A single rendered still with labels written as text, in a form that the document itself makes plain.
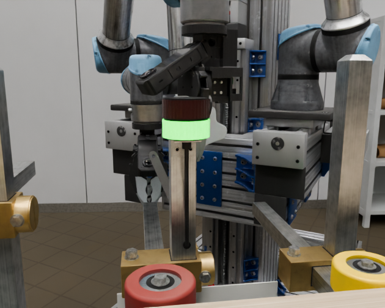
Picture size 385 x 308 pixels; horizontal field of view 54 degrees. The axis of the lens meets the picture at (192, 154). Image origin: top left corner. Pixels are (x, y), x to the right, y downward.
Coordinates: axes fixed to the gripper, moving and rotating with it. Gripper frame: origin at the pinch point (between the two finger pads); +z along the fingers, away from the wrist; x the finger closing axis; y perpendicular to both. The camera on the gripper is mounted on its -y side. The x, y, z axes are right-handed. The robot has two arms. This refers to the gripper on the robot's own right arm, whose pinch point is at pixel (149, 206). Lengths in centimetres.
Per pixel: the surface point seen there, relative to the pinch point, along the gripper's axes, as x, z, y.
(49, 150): 76, 29, 233
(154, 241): -0.2, -3.5, -27.8
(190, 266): -4.9, -3.9, -37.5
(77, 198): 56, 70, 231
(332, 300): -18, -8, -54
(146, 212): 0.9, -3.5, -13.8
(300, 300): -14, -8, -53
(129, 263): 3.8, -4.6, -36.8
